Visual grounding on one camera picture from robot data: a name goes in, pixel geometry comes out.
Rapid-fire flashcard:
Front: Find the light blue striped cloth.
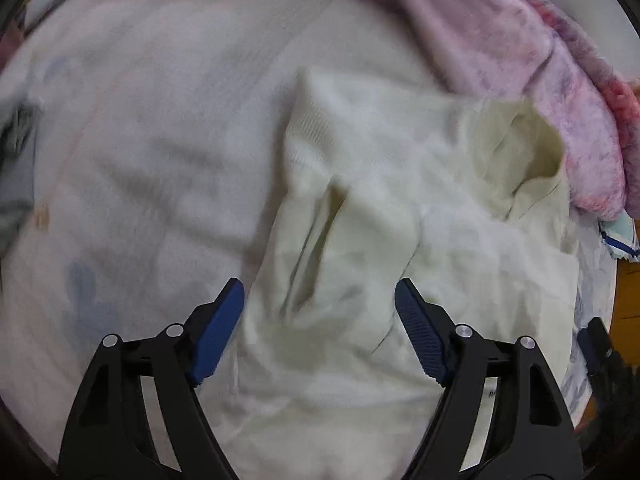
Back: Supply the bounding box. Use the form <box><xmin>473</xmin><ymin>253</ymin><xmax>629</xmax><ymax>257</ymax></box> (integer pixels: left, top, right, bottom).
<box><xmin>599</xmin><ymin>211</ymin><xmax>640</xmax><ymax>262</ymax></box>

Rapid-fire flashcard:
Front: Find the grey garment on bed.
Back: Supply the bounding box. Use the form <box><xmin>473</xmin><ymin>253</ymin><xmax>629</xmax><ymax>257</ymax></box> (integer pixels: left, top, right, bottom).
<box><xmin>0</xmin><ymin>100</ymin><xmax>41</xmax><ymax>256</ymax></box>

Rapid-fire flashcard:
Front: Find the cream white knit sweater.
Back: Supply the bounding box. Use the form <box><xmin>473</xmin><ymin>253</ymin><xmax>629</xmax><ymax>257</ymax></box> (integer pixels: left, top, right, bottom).
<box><xmin>212</xmin><ymin>68</ymin><xmax>579</xmax><ymax>479</ymax></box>

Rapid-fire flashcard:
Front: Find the white blue patterned bed blanket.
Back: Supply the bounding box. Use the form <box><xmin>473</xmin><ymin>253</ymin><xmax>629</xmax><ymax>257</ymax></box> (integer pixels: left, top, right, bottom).
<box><xmin>1</xmin><ymin>0</ymin><xmax>615</xmax><ymax>456</ymax></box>

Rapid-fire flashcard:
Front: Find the pink purple floral quilt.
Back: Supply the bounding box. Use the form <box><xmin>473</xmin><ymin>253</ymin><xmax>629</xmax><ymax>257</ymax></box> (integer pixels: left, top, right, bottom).
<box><xmin>373</xmin><ymin>0</ymin><xmax>639</xmax><ymax>220</ymax></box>

